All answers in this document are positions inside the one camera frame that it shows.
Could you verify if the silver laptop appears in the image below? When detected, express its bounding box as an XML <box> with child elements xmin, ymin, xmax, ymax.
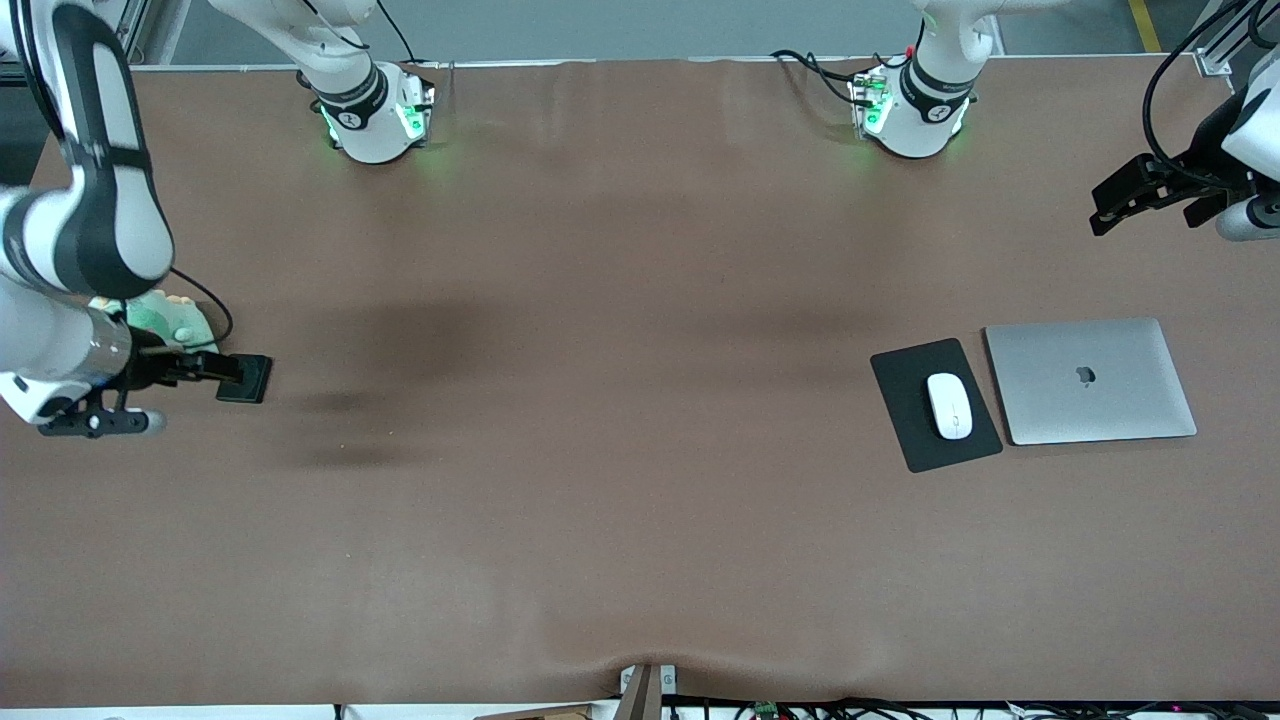
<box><xmin>983</xmin><ymin>317</ymin><xmax>1198</xmax><ymax>447</ymax></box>

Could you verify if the small black square box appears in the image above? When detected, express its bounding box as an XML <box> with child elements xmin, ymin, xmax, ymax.
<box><xmin>216</xmin><ymin>354</ymin><xmax>274</xmax><ymax>405</ymax></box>

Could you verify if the black left base cable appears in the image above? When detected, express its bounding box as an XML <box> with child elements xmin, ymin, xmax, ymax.
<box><xmin>770</xmin><ymin>48</ymin><xmax>871</xmax><ymax>106</ymax></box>

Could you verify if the brown camera mount bracket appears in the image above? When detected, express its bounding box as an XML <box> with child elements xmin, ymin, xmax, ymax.
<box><xmin>619</xmin><ymin>664</ymin><xmax>677</xmax><ymax>720</ymax></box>

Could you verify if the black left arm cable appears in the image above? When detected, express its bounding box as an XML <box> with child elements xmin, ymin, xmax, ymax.
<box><xmin>1142</xmin><ymin>0</ymin><xmax>1263</xmax><ymax>189</ymax></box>

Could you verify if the black base cable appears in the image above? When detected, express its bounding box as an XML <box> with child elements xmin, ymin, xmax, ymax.
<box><xmin>375</xmin><ymin>0</ymin><xmax>423</xmax><ymax>67</ymax></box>
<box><xmin>770</xmin><ymin>48</ymin><xmax>871</xmax><ymax>106</ymax></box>

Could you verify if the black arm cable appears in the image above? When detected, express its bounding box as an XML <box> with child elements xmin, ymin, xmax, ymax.
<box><xmin>165</xmin><ymin>265</ymin><xmax>236</xmax><ymax>357</ymax></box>
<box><xmin>1142</xmin><ymin>0</ymin><xmax>1263</xmax><ymax>189</ymax></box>

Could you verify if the aluminium frame profile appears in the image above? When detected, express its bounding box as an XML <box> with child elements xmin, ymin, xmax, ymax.
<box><xmin>1193</xmin><ymin>0</ymin><xmax>1263</xmax><ymax>79</ymax></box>
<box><xmin>110</xmin><ymin>0</ymin><xmax>193</xmax><ymax>69</ymax></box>

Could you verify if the white computer mouse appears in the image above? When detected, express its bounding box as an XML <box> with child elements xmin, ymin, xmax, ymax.
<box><xmin>926</xmin><ymin>372</ymin><xmax>973</xmax><ymax>440</ymax></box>

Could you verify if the green dinosaur plush toy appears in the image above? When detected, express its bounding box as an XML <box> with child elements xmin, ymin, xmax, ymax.
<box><xmin>90</xmin><ymin>289</ymin><xmax>221</xmax><ymax>354</ymax></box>

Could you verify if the black mouse pad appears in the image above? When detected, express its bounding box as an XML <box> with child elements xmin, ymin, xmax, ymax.
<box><xmin>869</xmin><ymin>337</ymin><xmax>1004</xmax><ymax>474</ymax></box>

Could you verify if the black right base cable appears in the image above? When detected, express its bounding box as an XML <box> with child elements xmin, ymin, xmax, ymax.
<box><xmin>375</xmin><ymin>0</ymin><xmax>423</xmax><ymax>67</ymax></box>

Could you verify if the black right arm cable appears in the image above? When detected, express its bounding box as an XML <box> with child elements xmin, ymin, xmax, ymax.
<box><xmin>165</xmin><ymin>265</ymin><xmax>236</xmax><ymax>357</ymax></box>

